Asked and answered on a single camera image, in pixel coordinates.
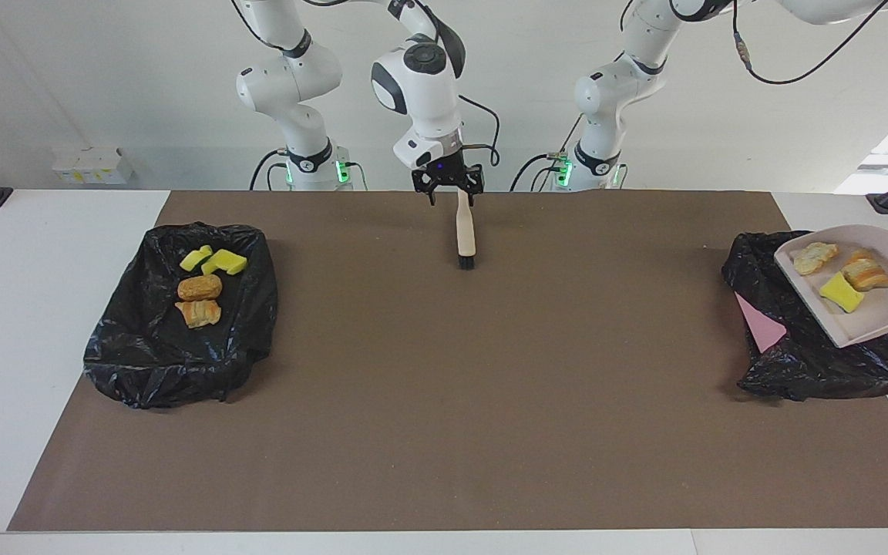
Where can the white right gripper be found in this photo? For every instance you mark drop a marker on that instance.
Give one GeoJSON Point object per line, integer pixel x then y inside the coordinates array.
{"type": "Point", "coordinates": [432, 154]}

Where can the beige hand brush black bristles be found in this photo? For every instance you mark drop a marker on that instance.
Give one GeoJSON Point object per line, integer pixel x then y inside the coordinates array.
{"type": "Point", "coordinates": [465, 231]}

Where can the notched yellow sponge piece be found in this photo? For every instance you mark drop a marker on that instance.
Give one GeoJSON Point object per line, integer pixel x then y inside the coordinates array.
{"type": "Point", "coordinates": [227, 263]}

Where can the green and yellow sponge piece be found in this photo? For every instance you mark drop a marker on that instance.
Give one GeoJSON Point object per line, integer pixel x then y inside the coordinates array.
{"type": "Point", "coordinates": [196, 260]}

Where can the brown oblong bread roll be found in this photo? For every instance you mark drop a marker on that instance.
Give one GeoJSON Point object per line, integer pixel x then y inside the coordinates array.
{"type": "Point", "coordinates": [200, 288]}

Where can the pale flaky croissant piece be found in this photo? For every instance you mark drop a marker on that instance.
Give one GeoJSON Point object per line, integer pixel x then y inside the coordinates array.
{"type": "Point", "coordinates": [199, 313]}

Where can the small pale pastry piece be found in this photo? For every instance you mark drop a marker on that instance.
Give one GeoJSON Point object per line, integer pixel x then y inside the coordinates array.
{"type": "Point", "coordinates": [814, 258]}

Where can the yellow sponge wedge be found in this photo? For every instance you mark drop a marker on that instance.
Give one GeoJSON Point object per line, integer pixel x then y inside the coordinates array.
{"type": "Point", "coordinates": [841, 293]}

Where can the orange striped croissant piece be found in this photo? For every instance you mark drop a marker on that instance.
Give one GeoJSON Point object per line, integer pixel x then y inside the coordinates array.
{"type": "Point", "coordinates": [868, 274]}

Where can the beige plastic dustpan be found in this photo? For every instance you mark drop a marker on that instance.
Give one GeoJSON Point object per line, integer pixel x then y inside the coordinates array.
{"type": "Point", "coordinates": [876, 316]}

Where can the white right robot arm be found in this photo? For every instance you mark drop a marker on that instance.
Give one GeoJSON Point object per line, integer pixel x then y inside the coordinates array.
{"type": "Point", "coordinates": [421, 85]}

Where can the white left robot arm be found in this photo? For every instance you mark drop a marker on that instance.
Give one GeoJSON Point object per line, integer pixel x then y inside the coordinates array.
{"type": "Point", "coordinates": [613, 92]}

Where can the pink bin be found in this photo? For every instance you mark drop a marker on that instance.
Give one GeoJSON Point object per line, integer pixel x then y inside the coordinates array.
{"type": "Point", "coordinates": [760, 327]}

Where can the black trash bag bin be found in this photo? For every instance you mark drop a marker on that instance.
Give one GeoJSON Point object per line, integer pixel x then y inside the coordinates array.
{"type": "Point", "coordinates": [143, 362]}

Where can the black trash bag over pink bin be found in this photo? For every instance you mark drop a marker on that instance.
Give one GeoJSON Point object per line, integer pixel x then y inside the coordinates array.
{"type": "Point", "coordinates": [798, 370]}

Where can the brown table mat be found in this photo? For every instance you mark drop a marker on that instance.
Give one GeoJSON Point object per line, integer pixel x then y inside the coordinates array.
{"type": "Point", "coordinates": [444, 462]}

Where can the white wall socket boxes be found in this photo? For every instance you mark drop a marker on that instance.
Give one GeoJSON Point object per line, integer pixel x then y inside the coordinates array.
{"type": "Point", "coordinates": [93, 166]}

